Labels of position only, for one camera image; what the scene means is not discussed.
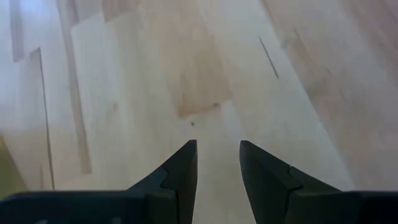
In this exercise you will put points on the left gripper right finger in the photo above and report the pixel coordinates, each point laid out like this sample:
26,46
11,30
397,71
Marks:
270,193

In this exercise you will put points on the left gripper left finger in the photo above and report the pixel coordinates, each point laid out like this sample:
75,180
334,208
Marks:
174,199

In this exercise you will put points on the yellow translucent plastic bin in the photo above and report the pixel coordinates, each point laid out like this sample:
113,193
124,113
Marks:
9,174

